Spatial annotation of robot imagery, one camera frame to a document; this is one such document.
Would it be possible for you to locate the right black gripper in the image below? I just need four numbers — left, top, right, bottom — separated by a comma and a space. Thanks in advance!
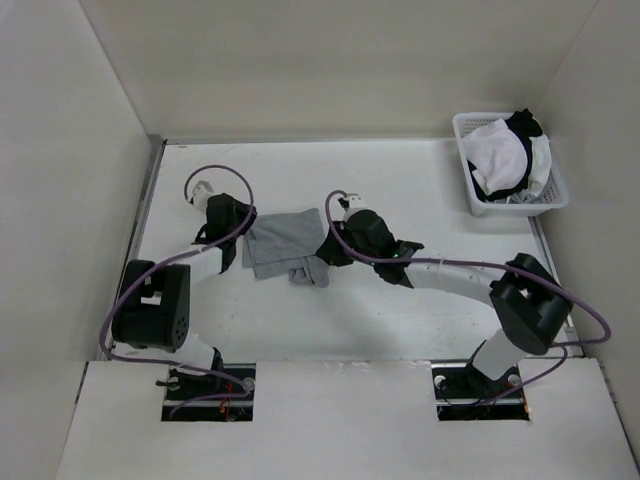
316, 219, 379, 266

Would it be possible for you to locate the grey tank top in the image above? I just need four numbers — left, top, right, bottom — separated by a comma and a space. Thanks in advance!
242, 208, 329, 288

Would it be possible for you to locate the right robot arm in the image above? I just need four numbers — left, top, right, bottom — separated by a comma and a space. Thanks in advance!
316, 209, 573, 400

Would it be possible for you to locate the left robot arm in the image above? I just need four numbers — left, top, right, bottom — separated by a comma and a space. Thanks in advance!
99, 194, 257, 399

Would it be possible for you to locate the white tank top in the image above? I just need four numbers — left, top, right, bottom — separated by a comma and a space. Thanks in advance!
460, 118, 554, 199

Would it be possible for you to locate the black tank top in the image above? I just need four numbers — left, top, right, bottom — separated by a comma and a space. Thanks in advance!
469, 108, 546, 202

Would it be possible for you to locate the white plastic basket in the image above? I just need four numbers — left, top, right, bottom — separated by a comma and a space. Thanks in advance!
452, 112, 570, 217

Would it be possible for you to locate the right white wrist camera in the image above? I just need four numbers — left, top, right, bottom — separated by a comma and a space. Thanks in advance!
338, 193, 367, 213

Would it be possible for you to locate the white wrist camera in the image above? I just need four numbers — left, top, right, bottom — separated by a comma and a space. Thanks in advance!
187, 180, 214, 213
338, 193, 367, 213

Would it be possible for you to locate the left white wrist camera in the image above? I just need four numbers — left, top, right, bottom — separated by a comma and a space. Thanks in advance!
187, 180, 214, 213

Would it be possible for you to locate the metal table edge rail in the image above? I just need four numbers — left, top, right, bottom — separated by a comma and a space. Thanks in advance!
96, 134, 166, 360

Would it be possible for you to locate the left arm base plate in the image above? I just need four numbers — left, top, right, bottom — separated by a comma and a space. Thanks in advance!
155, 364, 256, 423

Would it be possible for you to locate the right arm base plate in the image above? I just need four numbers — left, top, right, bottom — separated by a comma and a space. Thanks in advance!
432, 363, 530, 421

